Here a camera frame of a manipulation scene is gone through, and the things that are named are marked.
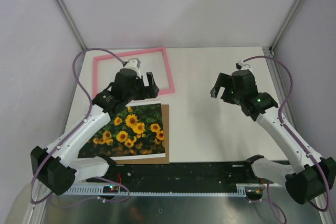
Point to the brown cardboard backing board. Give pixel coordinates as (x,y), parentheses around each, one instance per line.
(150,159)

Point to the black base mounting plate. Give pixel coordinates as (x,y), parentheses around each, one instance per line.
(183,177)

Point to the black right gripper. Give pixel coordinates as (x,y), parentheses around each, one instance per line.
(223,80)

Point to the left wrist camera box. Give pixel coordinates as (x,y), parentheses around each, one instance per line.
(133,64)

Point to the sunflower photo print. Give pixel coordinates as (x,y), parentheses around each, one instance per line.
(137,132)

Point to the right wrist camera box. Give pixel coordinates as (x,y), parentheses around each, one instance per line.
(241,65)

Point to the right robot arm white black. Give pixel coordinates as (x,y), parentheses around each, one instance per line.
(308,174)

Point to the aluminium corner post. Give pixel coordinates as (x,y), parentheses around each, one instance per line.
(289,18)
(70,23)

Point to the grey slotted cable duct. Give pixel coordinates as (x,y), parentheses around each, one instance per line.
(239,190)

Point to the right aluminium corner post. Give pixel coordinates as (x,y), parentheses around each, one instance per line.
(289,18)

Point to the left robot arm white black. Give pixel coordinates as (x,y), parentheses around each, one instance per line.
(57,166)

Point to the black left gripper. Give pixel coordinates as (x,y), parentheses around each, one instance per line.
(147,92)

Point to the pink wooden picture frame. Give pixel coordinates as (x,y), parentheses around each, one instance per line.
(153,60)

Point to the left aluminium corner post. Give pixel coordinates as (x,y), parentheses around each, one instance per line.
(70,23)

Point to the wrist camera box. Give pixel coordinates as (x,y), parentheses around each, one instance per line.
(133,64)
(241,65)

